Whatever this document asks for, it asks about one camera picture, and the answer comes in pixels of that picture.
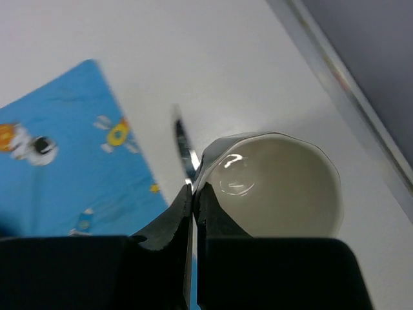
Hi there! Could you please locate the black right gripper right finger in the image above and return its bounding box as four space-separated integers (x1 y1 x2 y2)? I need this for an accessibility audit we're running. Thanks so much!
196 184 373 309

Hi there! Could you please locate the blue space-print cloth placemat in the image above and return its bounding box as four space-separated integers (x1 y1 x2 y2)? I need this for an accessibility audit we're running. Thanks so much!
0 59 197 310

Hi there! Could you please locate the steel knife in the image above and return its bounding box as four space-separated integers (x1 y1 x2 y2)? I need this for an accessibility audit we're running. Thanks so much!
172 105 200 185

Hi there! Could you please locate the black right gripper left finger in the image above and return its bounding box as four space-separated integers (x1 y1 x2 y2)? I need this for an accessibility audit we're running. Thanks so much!
1 185 192 309

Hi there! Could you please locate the teal mug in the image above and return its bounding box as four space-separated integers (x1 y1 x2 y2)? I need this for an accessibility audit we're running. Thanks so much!
196 132 343 238

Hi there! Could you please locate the white table edge rail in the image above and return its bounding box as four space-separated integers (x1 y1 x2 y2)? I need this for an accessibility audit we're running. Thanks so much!
268 1 412 191

